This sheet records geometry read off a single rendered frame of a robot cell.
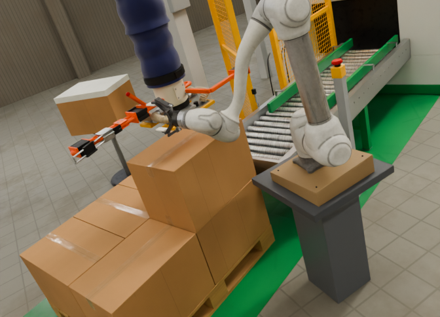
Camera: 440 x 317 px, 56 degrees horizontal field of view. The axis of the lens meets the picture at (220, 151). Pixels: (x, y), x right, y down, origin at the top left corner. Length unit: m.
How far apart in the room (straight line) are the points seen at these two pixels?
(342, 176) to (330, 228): 0.34
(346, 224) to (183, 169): 0.88
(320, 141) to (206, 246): 0.98
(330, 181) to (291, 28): 0.71
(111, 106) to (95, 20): 6.60
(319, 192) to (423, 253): 1.05
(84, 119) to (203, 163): 2.05
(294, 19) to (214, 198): 1.17
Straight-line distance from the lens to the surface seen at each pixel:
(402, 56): 4.34
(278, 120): 3.33
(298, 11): 1.59
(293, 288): 2.62
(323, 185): 1.91
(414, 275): 2.64
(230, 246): 2.57
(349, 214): 2.23
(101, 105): 3.90
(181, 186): 2.16
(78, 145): 1.99
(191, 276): 2.39
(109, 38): 10.41
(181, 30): 3.69
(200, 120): 1.76
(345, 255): 2.35
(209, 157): 2.29
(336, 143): 1.76
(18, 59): 10.13
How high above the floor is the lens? 1.89
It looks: 26 degrees down
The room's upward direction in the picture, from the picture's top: 17 degrees counter-clockwise
